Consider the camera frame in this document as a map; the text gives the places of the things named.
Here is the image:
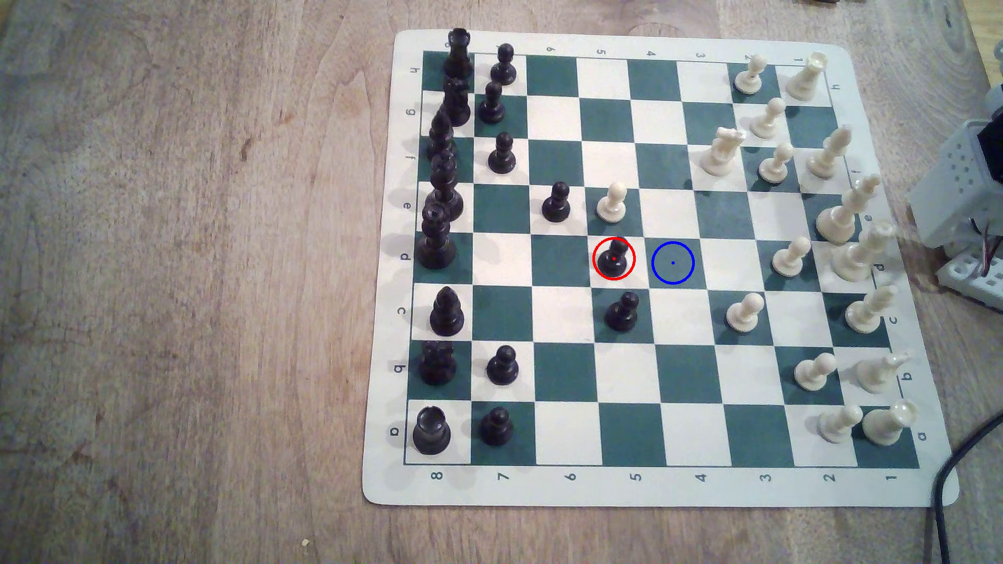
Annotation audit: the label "black pawn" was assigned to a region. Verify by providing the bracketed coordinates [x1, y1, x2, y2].
[605, 291, 639, 332]
[489, 43, 518, 86]
[480, 407, 514, 448]
[542, 182, 572, 224]
[486, 345, 520, 386]
[487, 132, 517, 175]
[598, 239, 631, 275]
[478, 80, 506, 125]

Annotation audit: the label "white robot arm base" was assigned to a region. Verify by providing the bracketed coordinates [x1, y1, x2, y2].
[909, 117, 1003, 252]

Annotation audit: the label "green white chess board mat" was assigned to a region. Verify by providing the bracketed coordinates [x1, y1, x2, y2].
[361, 29, 961, 509]

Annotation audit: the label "black bishop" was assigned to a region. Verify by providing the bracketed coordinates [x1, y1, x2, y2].
[429, 286, 465, 338]
[427, 110, 458, 161]

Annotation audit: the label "black queen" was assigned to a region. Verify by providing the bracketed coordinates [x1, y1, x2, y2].
[415, 199, 457, 271]

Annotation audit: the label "black knight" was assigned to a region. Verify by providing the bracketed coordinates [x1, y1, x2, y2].
[441, 77, 472, 128]
[418, 340, 458, 386]

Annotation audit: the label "black king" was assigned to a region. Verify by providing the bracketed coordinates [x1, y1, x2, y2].
[427, 150, 465, 222]

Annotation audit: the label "white pawn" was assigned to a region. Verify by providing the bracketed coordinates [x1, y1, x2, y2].
[772, 237, 812, 278]
[817, 404, 864, 444]
[726, 293, 765, 333]
[794, 352, 838, 393]
[750, 97, 787, 140]
[757, 143, 796, 185]
[596, 182, 628, 224]
[733, 53, 768, 96]

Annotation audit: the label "black rook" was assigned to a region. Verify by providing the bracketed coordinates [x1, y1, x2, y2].
[444, 28, 474, 79]
[412, 406, 452, 456]

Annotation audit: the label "white knight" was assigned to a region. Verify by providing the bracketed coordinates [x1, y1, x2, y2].
[856, 350, 912, 395]
[699, 127, 747, 177]

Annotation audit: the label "white king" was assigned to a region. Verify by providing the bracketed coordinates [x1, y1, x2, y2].
[815, 174, 882, 244]

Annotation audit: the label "white bishop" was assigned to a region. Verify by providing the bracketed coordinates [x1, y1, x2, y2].
[845, 284, 900, 335]
[807, 125, 854, 180]

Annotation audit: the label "white queen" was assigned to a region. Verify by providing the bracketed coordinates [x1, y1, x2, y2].
[831, 219, 896, 283]

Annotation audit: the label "white rook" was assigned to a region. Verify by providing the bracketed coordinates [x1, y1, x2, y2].
[862, 399, 918, 448]
[785, 52, 829, 102]

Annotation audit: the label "black cable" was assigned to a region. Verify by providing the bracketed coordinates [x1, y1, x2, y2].
[931, 421, 1003, 564]

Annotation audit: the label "red black servo wires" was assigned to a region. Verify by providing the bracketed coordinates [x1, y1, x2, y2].
[970, 219, 1003, 277]

